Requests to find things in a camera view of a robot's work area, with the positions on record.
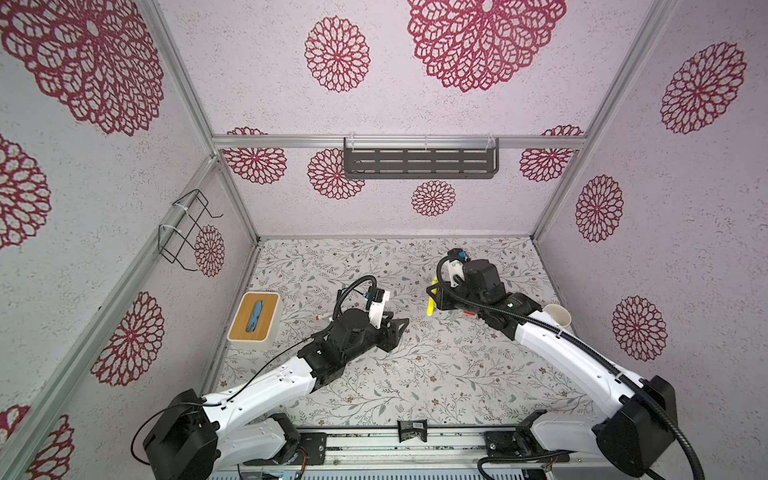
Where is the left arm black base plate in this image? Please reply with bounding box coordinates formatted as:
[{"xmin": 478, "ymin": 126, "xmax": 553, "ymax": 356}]
[{"xmin": 243, "ymin": 432, "xmax": 328, "ymax": 467}]

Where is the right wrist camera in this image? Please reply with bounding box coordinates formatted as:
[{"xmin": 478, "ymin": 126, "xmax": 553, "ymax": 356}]
[{"xmin": 448, "ymin": 248, "xmax": 471, "ymax": 287}]

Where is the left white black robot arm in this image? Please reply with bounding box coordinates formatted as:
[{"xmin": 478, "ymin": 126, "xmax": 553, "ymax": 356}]
[{"xmin": 142, "ymin": 308, "xmax": 410, "ymax": 479}]

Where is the dark grey wall shelf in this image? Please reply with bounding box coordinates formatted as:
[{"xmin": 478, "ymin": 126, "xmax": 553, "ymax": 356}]
[{"xmin": 342, "ymin": 137, "xmax": 500, "ymax": 180}]

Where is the wooden lid tissue box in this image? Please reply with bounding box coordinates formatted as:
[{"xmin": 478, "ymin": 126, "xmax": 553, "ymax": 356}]
[{"xmin": 227, "ymin": 291, "xmax": 283, "ymax": 350}]

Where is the white ceramic mug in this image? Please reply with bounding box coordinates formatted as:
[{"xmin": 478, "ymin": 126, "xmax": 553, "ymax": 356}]
[{"xmin": 543, "ymin": 304, "xmax": 572, "ymax": 328}]

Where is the small black clip bracket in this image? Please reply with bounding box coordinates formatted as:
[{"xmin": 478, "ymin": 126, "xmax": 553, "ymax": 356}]
[{"xmin": 397, "ymin": 419, "xmax": 428, "ymax": 443}]

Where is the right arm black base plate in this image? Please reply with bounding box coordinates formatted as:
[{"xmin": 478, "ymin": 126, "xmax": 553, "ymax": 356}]
[{"xmin": 484, "ymin": 430, "xmax": 571, "ymax": 463}]

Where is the yellow highlighter pen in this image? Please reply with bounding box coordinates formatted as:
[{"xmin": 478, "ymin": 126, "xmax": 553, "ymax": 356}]
[{"xmin": 426, "ymin": 278, "xmax": 438, "ymax": 316}]

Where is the black wire wall rack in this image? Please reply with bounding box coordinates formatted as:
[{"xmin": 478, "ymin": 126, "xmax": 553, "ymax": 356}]
[{"xmin": 156, "ymin": 189, "xmax": 225, "ymax": 277}]

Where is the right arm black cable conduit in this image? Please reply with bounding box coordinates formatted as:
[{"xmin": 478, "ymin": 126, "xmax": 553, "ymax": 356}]
[{"xmin": 434, "ymin": 254, "xmax": 706, "ymax": 480}]

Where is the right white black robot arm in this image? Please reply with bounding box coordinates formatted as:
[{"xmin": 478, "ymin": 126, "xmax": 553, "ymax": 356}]
[{"xmin": 427, "ymin": 249, "xmax": 677, "ymax": 478}]

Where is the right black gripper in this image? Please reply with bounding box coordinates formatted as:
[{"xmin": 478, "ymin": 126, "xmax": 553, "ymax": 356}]
[{"xmin": 426, "ymin": 280, "xmax": 486, "ymax": 319}]

